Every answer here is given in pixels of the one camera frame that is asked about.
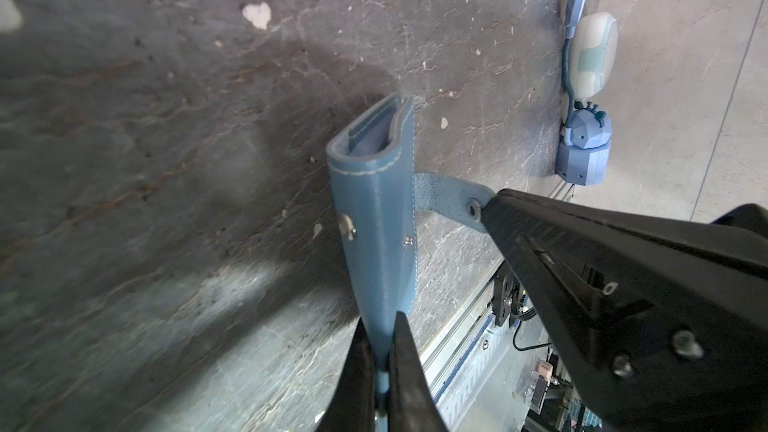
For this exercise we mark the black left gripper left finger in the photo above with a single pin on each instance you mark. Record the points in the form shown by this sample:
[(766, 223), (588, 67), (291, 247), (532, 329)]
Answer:
[(353, 406)]

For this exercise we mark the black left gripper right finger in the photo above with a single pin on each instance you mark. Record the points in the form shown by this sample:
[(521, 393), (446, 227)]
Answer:
[(409, 404)]

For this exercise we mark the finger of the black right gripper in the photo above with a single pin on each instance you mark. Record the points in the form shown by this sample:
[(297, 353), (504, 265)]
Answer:
[(661, 323)]

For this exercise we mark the blue leather card holder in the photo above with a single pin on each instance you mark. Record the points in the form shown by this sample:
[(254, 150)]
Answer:
[(377, 194)]

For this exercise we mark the blue toy figure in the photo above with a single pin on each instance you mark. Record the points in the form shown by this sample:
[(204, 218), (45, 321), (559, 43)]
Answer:
[(586, 134)]

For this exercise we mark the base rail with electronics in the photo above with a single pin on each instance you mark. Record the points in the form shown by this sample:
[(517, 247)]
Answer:
[(492, 368)]

